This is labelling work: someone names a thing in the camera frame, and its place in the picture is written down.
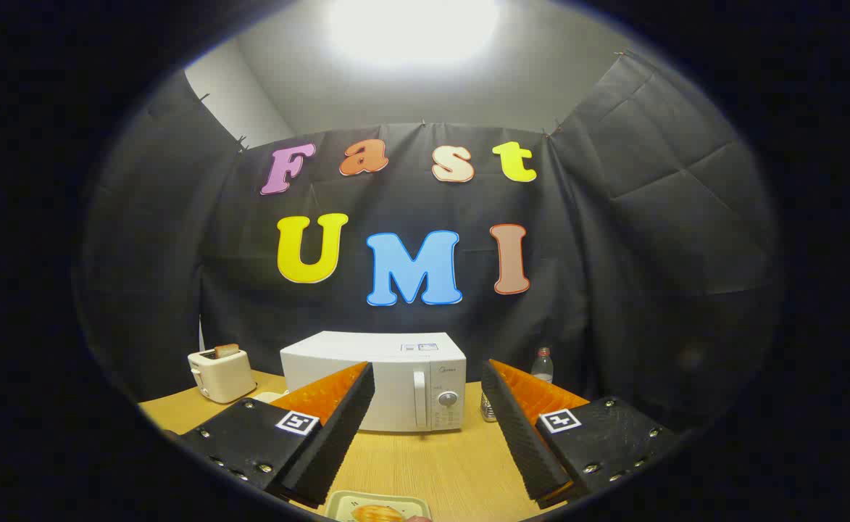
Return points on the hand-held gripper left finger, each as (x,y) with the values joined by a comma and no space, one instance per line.
(338,428)

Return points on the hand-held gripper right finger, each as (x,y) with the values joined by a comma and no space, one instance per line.
(522,435)

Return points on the white microwave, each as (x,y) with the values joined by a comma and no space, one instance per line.
(396,366)

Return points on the round toasted bread bun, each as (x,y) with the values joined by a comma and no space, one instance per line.
(377,515)

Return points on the clear plastic bottle red label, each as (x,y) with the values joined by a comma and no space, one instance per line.
(542,366)

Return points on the cream tray with cherry print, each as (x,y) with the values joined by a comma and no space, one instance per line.
(352,502)

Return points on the white toaster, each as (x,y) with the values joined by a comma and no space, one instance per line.
(222,377)

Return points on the brown bread slice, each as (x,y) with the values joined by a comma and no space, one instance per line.
(227,350)

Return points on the ceiling light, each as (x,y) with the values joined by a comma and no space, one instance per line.
(414,29)

